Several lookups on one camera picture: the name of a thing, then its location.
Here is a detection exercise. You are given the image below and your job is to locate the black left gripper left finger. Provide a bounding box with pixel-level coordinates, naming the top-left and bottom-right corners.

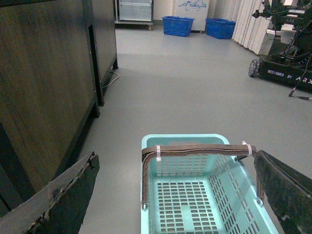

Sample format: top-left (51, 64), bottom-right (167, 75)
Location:
top-left (0, 152), bottom-right (100, 234)

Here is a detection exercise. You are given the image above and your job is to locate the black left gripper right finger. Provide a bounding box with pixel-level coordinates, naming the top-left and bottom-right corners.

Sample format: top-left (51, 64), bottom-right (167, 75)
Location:
top-left (254, 150), bottom-right (312, 234)

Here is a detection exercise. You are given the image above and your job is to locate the brown basket handle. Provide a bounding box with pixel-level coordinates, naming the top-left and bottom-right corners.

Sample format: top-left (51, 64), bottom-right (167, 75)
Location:
top-left (141, 144), bottom-right (258, 209)

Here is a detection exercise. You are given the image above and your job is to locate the light teal plastic basket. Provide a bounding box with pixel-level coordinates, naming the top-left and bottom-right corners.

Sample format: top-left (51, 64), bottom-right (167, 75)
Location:
top-left (141, 134), bottom-right (277, 234)

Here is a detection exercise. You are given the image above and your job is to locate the white zip tie left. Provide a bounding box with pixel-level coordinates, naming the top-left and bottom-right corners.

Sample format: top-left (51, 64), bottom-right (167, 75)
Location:
top-left (156, 145), bottom-right (162, 162)

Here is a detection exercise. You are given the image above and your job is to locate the dark wooden display cabinet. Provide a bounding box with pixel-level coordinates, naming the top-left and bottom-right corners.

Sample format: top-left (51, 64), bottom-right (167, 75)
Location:
top-left (0, 0), bottom-right (118, 216)

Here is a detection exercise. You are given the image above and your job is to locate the blue plastic crate right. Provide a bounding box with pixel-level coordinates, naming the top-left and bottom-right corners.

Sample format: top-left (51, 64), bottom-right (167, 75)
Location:
top-left (206, 19), bottom-right (236, 39)

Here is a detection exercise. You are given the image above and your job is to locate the blue plastic crate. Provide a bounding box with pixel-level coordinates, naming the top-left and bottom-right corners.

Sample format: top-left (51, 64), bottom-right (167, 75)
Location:
top-left (206, 19), bottom-right (236, 39)
top-left (162, 16), bottom-right (195, 37)

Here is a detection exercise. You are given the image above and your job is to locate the blue plastic crate left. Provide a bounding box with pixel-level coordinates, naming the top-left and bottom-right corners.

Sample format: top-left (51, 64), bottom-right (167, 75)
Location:
top-left (162, 16), bottom-right (195, 37)

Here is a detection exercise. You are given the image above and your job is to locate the glass display fridge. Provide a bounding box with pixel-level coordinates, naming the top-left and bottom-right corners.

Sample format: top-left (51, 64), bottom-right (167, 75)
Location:
top-left (114, 0), bottom-right (154, 31)

